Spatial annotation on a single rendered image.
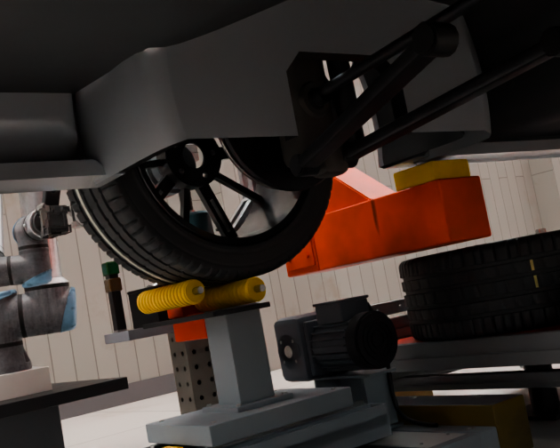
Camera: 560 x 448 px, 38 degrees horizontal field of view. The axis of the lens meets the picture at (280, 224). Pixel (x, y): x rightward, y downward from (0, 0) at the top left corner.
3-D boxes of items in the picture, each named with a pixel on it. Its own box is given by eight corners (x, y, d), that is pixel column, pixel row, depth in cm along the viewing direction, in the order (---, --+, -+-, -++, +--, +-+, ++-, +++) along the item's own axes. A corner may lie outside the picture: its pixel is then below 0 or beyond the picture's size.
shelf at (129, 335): (129, 340, 232) (127, 330, 232) (105, 344, 245) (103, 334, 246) (252, 316, 258) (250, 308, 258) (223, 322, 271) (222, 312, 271)
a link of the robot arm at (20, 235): (41, 248, 257) (37, 217, 258) (56, 241, 247) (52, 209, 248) (12, 250, 251) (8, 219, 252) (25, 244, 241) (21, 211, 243)
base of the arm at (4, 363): (-36, 378, 275) (-39, 348, 276) (18, 367, 288) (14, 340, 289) (-13, 378, 261) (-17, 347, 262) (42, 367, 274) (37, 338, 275)
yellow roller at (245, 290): (254, 302, 182) (250, 276, 183) (189, 314, 205) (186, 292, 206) (275, 298, 185) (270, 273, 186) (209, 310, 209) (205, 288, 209)
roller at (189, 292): (191, 304, 181) (188, 278, 181) (133, 316, 204) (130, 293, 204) (213, 300, 184) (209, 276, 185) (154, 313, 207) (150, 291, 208)
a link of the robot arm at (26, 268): (16, 290, 251) (12, 251, 253) (54, 284, 254) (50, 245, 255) (12, 288, 242) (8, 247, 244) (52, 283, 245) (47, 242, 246)
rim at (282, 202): (204, 284, 179) (86, 82, 171) (156, 296, 197) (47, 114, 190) (344, 184, 209) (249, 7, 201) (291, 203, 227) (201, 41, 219)
